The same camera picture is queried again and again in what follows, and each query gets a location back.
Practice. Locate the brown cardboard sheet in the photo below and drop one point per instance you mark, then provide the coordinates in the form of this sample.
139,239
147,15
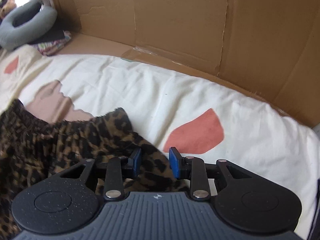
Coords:
269,48

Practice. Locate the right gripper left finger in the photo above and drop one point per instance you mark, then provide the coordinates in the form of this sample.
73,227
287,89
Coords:
116,171

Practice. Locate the floral folded cloth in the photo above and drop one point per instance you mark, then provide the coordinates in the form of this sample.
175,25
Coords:
50,48

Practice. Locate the leopard print garment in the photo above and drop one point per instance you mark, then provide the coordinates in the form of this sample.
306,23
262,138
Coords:
33,150

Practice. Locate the grey neck pillow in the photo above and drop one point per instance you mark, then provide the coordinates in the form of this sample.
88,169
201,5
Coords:
26,23

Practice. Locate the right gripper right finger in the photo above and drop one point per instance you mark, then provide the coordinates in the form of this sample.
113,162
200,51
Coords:
196,171

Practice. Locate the cream bear print bedsheet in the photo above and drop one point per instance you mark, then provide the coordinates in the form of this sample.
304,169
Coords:
169,109

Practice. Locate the small teddy bear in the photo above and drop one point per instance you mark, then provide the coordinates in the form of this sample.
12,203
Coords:
6,6

